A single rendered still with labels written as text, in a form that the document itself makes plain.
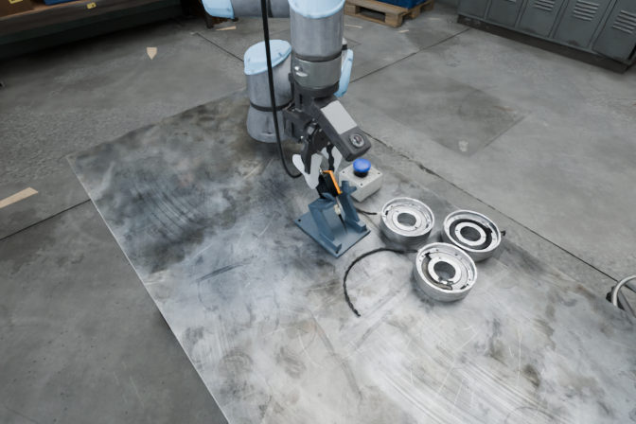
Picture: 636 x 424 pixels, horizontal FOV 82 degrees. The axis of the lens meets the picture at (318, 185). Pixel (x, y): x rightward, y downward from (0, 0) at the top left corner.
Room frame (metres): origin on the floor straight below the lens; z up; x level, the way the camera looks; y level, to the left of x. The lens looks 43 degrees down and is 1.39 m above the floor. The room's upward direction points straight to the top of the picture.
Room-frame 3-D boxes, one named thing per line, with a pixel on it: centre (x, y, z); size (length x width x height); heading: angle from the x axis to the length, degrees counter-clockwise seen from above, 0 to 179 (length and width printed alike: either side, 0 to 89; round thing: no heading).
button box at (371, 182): (0.63, -0.09, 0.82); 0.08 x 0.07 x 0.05; 42
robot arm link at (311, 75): (0.54, 0.00, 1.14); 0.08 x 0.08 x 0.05
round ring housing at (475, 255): (0.46, -0.30, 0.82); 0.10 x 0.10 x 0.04
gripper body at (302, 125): (0.54, 0.01, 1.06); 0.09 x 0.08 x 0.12; 43
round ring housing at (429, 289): (0.38, -0.23, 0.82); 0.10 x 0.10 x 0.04
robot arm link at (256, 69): (0.88, 0.12, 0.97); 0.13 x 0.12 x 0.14; 88
